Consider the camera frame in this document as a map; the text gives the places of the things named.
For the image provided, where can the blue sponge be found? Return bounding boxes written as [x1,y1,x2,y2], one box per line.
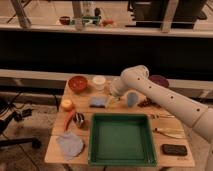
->
[89,97,107,108]

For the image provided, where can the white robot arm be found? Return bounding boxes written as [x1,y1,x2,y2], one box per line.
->
[110,65,213,143]

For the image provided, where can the purple bowl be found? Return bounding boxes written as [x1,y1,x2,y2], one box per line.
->
[149,75,169,88]

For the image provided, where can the red-brown bowl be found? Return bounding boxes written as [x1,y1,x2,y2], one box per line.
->
[68,75,88,93]

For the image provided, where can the dark red background bowl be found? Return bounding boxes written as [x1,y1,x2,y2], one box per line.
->
[59,16,70,25]

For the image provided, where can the blue-grey scoop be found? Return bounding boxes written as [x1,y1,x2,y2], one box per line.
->
[127,92,139,107]

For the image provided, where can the white cup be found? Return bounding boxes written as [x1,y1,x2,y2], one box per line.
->
[92,76,106,90]

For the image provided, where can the bunch of dark grapes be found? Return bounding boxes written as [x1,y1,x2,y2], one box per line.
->
[138,98,155,107]

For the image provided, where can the wooden table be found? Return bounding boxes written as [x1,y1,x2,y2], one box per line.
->
[45,82,195,168]

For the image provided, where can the thin wooden stick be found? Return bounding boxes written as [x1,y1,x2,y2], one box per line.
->
[149,115,174,119]

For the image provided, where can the dark metallic ball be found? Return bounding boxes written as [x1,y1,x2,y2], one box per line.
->
[73,113,85,128]

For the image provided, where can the green plastic tray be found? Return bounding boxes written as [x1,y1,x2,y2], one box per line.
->
[88,114,157,167]

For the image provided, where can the red chili pepper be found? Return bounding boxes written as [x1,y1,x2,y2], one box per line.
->
[64,110,76,131]

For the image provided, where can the yellow round fruit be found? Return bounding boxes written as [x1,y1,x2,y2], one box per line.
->
[61,99,73,111]

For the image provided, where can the orange background object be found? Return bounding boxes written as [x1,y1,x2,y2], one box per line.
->
[102,20,114,27]

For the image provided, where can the green background object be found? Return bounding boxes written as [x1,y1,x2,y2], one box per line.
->
[82,16,100,25]

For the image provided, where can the blue-grey cloth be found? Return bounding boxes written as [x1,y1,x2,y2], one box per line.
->
[56,132,84,160]

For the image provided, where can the dark background cabinet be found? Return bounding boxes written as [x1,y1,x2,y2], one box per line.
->
[127,0,207,29]

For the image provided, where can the black rectangular sponge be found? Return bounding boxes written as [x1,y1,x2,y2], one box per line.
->
[161,144,188,156]

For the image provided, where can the black office chair base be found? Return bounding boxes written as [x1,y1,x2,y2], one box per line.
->
[0,96,42,150]

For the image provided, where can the cream-handled knife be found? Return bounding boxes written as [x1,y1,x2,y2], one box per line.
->
[154,128,184,139]

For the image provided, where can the black floor cables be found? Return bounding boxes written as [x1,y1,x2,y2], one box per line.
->
[0,92,34,125]

